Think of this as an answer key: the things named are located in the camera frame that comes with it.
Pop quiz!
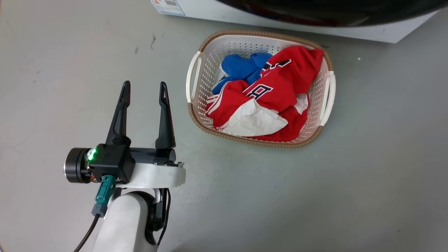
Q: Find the blue garment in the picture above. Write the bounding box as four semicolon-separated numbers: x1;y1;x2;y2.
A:
211;52;273;95

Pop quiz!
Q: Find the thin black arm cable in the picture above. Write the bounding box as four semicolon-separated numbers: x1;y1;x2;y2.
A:
156;188;172;247

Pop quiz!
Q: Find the dark glass washing machine door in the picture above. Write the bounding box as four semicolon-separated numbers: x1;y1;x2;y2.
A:
216;0;448;28

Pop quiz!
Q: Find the printed label sticker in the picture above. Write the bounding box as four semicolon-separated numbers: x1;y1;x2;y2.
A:
151;0;186;16

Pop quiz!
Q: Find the white garment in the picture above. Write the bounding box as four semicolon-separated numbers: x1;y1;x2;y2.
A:
220;93;309;137

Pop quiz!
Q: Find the red sports jersey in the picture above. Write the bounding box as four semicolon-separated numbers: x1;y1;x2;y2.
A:
205;45;324;142

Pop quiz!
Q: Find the white and brown laundry basket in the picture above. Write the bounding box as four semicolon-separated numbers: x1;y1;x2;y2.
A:
185;29;337;149

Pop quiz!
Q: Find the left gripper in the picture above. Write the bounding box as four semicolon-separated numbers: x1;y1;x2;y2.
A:
63;80;186;189

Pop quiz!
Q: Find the black cable with green plug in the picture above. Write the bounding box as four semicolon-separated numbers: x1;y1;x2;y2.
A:
73;175;117;252

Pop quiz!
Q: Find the white washing machine body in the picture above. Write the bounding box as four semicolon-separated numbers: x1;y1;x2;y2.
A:
151;0;440;44

